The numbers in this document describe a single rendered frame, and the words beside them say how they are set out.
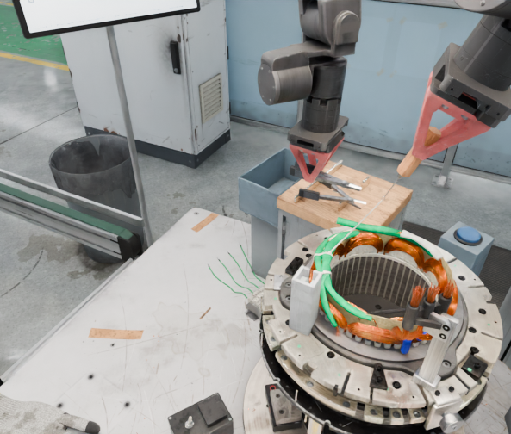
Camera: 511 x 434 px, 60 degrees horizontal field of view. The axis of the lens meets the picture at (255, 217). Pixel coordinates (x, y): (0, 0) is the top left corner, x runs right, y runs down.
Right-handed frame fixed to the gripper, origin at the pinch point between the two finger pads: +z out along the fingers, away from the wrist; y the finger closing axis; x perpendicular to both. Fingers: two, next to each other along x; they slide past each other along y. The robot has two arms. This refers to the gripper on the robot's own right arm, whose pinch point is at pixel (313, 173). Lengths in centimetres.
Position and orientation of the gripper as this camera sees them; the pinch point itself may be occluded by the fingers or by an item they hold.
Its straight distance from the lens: 77.0
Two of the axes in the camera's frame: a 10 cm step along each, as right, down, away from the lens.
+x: 8.7, 3.3, -3.7
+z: -0.3, 7.8, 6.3
